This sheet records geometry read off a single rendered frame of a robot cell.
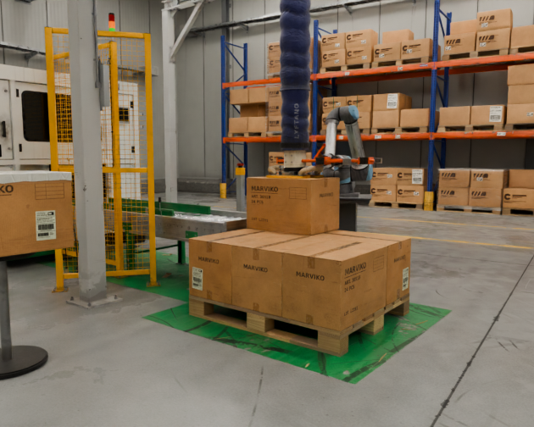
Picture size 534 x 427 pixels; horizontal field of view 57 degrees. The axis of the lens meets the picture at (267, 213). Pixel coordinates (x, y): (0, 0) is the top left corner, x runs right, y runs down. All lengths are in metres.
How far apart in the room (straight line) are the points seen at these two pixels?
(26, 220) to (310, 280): 1.53
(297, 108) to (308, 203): 0.73
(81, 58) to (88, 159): 0.72
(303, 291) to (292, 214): 0.87
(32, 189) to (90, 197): 1.18
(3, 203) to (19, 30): 10.71
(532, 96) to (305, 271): 8.23
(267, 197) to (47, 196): 1.65
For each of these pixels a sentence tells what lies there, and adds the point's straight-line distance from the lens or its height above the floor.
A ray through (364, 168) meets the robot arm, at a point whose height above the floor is 1.01.
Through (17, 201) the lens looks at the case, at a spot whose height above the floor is 0.89.
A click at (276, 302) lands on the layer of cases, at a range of 3.03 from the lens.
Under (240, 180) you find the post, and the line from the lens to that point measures 4.76.
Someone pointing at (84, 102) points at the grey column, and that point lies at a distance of 3.87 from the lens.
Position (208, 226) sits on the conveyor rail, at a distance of 3.94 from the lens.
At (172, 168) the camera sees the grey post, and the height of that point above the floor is 0.94.
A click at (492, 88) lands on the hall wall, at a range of 12.01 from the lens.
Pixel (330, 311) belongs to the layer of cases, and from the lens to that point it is 2.83.
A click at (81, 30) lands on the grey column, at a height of 1.99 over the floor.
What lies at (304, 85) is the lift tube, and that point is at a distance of 3.79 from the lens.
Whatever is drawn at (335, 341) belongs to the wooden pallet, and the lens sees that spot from 2.87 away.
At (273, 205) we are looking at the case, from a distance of 3.70.
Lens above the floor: 1.11
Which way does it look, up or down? 7 degrees down
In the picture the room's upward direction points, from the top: straight up
